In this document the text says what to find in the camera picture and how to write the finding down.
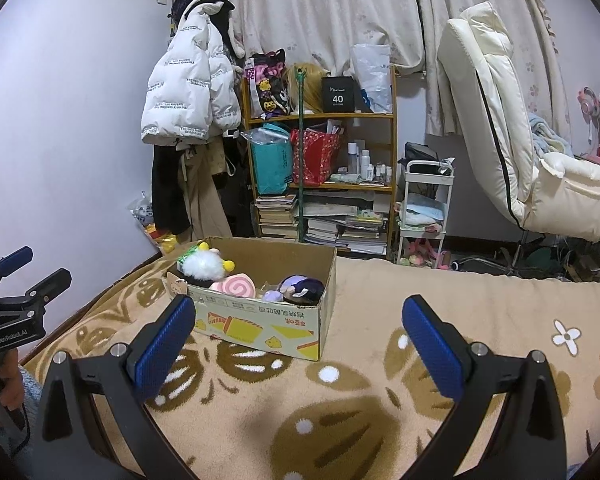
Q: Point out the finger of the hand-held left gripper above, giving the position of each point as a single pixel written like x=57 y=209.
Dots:
x=10 y=260
x=50 y=285

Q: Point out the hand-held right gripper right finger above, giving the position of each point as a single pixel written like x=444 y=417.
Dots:
x=432 y=347

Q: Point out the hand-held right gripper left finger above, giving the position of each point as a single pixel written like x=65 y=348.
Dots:
x=162 y=345

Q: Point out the green tissue pack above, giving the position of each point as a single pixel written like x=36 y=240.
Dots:
x=185 y=259

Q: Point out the white fluffy plush yellow pompom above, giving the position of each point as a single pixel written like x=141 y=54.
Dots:
x=202 y=262

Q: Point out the pink cake roll plush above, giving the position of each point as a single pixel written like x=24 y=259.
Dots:
x=235 y=287

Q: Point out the printed cardboard box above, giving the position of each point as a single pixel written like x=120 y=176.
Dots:
x=260 y=330

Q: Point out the purple-haired plush doll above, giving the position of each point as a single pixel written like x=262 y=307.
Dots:
x=300 y=287

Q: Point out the person's left forearm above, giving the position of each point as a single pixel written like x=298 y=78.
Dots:
x=31 y=395

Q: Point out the person's left hand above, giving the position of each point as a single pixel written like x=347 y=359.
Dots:
x=10 y=385

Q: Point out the beige patterned blanket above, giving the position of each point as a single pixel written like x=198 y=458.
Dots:
x=360 y=385

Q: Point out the pink plush items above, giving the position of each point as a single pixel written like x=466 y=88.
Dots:
x=422 y=255

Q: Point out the yellow toys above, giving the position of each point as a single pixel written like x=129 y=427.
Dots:
x=162 y=241

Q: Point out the plastic bag with items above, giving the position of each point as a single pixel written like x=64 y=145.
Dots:
x=141 y=210

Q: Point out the folded blue cloth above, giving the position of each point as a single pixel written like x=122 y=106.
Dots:
x=420 y=212

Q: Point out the stack of books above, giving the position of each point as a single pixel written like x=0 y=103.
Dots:
x=277 y=217
x=345 y=232

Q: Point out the black hanging garment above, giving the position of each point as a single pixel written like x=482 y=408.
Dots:
x=167 y=190

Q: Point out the white trolley cart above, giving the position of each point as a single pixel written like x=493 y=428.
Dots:
x=425 y=195

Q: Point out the beige hanging garment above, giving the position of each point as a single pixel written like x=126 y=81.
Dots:
x=205 y=195

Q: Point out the black bag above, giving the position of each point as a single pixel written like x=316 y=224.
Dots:
x=422 y=152

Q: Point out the row of small bottles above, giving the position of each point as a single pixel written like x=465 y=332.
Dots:
x=367 y=162

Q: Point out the teal shopping bag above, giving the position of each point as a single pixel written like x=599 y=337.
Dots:
x=270 y=165

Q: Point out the green pole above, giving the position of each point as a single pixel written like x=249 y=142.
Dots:
x=300 y=175

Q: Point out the white padded chair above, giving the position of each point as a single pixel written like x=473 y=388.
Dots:
x=505 y=135

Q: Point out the red gift bag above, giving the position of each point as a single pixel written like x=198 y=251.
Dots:
x=312 y=157

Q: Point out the white puffer jacket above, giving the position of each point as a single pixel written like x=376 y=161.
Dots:
x=180 y=85

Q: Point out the light blue cloth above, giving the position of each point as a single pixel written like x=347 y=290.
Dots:
x=547 y=135

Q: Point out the wooden shelf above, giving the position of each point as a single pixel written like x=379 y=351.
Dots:
x=320 y=116

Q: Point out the black box white print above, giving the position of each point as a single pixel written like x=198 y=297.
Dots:
x=338 y=95

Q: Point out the clear plastic bag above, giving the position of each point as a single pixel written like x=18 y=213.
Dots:
x=372 y=75

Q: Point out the colourful patterned bag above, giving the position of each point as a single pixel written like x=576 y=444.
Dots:
x=265 y=85

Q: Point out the blonde wig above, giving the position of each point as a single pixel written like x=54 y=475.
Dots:
x=307 y=85

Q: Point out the pink headphones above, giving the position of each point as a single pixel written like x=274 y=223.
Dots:
x=587 y=100

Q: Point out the floral curtain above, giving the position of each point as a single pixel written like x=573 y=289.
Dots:
x=330 y=10

